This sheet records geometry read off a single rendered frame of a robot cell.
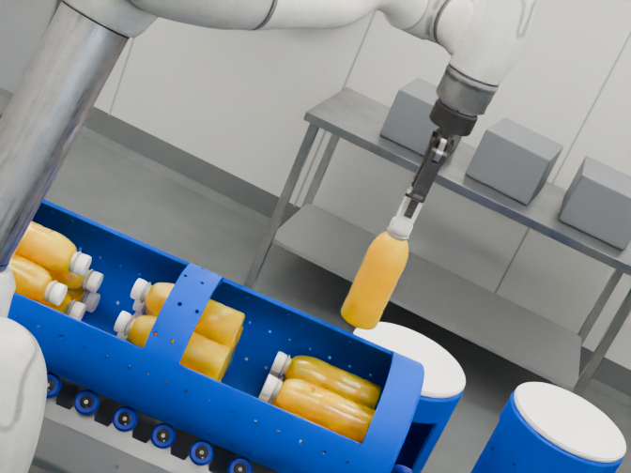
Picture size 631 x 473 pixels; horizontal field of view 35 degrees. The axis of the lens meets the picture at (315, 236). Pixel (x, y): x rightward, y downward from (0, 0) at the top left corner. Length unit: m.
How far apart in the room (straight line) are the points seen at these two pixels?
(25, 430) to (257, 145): 4.09
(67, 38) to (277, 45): 3.86
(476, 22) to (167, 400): 0.81
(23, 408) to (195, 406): 0.50
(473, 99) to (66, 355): 0.81
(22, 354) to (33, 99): 0.34
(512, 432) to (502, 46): 1.03
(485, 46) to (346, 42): 3.52
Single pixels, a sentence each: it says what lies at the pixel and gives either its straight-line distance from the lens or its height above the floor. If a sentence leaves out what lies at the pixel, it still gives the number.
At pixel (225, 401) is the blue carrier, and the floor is 1.11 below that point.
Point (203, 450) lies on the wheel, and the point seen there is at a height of 0.97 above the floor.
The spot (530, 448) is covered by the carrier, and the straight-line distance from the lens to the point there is 2.30.
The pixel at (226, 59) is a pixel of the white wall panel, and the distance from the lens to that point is 5.29.
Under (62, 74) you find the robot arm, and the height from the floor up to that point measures 1.60.
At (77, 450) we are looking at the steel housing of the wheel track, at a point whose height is 0.88.
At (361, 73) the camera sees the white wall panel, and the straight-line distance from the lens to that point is 5.08.
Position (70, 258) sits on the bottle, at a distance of 1.85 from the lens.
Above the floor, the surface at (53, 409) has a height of 0.93.
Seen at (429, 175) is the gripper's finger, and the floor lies 1.58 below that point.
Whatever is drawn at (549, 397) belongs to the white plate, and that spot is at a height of 1.04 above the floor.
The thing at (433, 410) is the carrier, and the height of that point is 1.00.
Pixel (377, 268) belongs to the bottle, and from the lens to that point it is 1.72.
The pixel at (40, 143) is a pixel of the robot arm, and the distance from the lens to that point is 1.38.
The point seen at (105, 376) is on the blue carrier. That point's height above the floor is 1.05.
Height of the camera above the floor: 2.03
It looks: 22 degrees down
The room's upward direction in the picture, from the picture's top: 23 degrees clockwise
